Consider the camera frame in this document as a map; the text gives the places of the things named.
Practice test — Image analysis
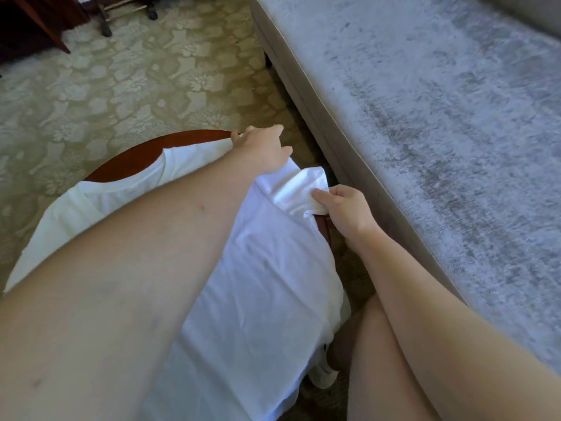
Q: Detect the person's right hand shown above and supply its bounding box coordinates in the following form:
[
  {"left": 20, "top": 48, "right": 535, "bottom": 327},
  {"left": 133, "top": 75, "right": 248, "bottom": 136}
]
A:
[{"left": 311, "top": 185, "right": 384, "bottom": 253}]

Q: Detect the person's left hand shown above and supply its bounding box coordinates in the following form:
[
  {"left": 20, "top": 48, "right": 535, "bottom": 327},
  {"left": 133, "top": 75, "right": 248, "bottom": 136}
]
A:
[{"left": 230, "top": 124, "right": 294, "bottom": 176}]

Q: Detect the white T-shirt dark print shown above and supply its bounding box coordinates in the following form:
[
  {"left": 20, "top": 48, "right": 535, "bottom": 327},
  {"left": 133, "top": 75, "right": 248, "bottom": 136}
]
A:
[{"left": 4, "top": 138, "right": 352, "bottom": 421}]

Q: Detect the person's right forearm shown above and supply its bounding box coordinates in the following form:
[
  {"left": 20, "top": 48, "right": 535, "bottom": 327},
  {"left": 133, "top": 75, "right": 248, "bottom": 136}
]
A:
[{"left": 355, "top": 227, "right": 561, "bottom": 421}]

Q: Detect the person's left forearm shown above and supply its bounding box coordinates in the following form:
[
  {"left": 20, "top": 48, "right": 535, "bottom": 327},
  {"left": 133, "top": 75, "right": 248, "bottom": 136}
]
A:
[{"left": 0, "top": 151, "right": 264, "bottom": 421}]

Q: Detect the person's right leg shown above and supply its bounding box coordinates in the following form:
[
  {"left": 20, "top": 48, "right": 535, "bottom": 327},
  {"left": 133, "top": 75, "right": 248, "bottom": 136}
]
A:
[{"left": 326, "top": 294, "right": 439, "bottom": 421}]

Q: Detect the grey velvet chaise sofa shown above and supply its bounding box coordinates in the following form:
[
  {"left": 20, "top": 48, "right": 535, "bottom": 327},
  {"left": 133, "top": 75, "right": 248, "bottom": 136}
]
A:
[{"left": 248, "top": 0, "right": 561, "bottom": 374}]

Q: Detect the round wooden table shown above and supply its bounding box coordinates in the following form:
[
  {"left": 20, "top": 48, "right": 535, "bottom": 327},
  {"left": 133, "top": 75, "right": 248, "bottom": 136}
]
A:
[{"left": 85, "top": 129, "right": 333, "bottom": 246}]

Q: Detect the white sneaker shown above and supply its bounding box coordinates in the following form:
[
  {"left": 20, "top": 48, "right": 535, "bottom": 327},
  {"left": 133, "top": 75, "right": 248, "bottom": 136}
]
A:
[{"left": 307, "top": 344, "right": 340, "bottom": 389}]

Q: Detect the black valet stand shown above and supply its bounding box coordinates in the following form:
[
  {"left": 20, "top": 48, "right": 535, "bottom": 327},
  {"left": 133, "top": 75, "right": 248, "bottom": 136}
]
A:
[{"left": 86, "top": 0, "right": 159, "bottom": 37}]

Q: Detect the dark wooden nightstand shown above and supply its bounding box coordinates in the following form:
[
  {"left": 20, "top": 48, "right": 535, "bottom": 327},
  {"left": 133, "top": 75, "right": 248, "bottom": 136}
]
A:
[{"left": 0, "top": 0, "right": 89, "bottom": 62}]

